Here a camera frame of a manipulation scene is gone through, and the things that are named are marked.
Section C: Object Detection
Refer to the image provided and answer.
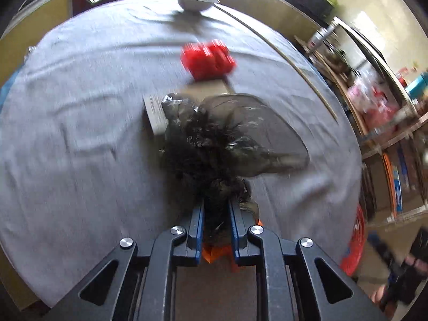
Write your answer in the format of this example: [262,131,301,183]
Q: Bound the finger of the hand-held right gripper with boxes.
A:
[366,231,399,269]

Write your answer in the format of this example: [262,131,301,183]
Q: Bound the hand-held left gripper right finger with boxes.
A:
[228,199,385,321]

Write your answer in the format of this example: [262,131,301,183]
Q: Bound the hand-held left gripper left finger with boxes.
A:
[50,199,205,321]

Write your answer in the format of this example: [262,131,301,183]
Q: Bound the red plastic basket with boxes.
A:
[341,204,369,277]

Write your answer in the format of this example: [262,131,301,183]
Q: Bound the orange wrapper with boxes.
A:
[203,243,239,273]

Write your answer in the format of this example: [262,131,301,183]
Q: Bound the black plastic bag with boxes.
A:
[159,92,310,241]

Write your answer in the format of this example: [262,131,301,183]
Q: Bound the cardboard piece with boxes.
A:
[143,79,235,136]

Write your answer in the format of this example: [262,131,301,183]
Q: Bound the red wrapper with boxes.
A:
[181,39,237,81]

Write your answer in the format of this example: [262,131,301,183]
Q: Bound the red plastic bag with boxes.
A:
[363,87,402,128]

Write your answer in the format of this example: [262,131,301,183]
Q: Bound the long wooden stick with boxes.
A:
[214,3,338,120]

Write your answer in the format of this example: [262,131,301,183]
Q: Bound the pink plastic bag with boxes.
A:
[346,77,376,108]

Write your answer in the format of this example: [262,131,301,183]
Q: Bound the metal shelf rack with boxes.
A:
[294,17,428,230]

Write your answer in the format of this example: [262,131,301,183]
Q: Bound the white bowl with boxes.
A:
[175,0,220,13]

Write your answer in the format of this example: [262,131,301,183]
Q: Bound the yellow lower side cabinets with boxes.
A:
[0,0,73,84]

